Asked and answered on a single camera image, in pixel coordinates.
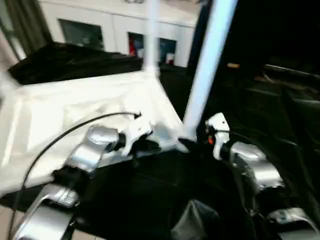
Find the black table mat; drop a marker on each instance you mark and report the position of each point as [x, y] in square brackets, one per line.
[262, 112]

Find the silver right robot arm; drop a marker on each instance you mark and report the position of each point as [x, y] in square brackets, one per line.
[255, 162]

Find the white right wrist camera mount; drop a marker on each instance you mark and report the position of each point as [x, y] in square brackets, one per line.
[220, 125]

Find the white cabinet with glass doors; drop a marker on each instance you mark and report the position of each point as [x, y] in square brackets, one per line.
[112, 22]

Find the long dark metal rod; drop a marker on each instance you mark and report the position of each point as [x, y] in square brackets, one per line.
[292, 71]

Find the grey curtain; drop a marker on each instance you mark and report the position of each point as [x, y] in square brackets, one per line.
[27, 25]

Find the white plastic table leg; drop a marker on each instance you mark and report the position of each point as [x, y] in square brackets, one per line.
[152, 32]
[212, 62]
[5, 82]

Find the white plastic table top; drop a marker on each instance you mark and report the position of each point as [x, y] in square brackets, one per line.
[62, 100]

